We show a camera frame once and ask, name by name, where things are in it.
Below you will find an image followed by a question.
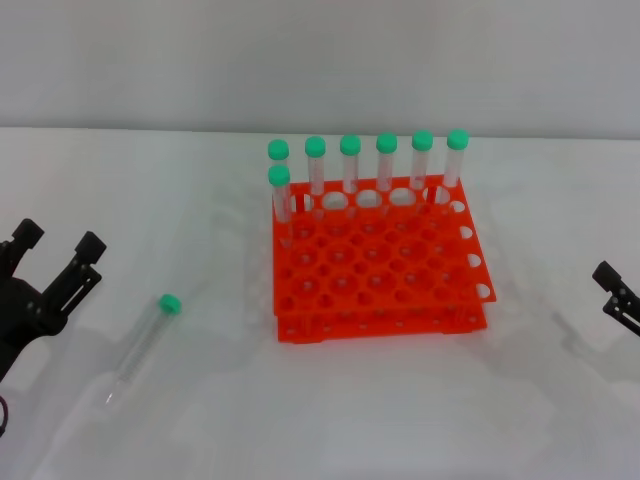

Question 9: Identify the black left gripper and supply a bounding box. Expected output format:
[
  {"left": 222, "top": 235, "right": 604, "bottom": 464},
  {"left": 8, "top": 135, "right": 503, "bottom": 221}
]
[{"left": 0, "top": 218, "right": 109, "bottom": 384}]

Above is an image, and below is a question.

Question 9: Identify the green-capped clear test tube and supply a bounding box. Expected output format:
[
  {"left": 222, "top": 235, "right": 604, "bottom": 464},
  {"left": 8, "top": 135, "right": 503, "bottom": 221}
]
[
  {"left": 266, "top": 139, "right": 294, "bottom": 211},
  {"left": 339, "top": 134, "right": 362, "bottom": 219},
  {"left": 102, "top": 293, "right": 183, "bottom": 407},
  {"left": 267, "top": 164, "right": 295, "bottom": 249},
  {"left": 411, "top": 129, "right": 434, "bottom": 211},
  {"left": 375, "top": 132, "right": 399, "bottom": 216},
  {"left": 304, "top": 136, "right": 327, "bottom": 221},
  {"left": 435, "top": 128, "right": 470, "bottom": 206}
]

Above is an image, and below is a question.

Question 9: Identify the orange test tube rack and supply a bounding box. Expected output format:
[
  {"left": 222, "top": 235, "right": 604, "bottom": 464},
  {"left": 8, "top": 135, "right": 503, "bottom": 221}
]
[{"left": 271, "top": 173, "right": 499, "bottom": 346}]

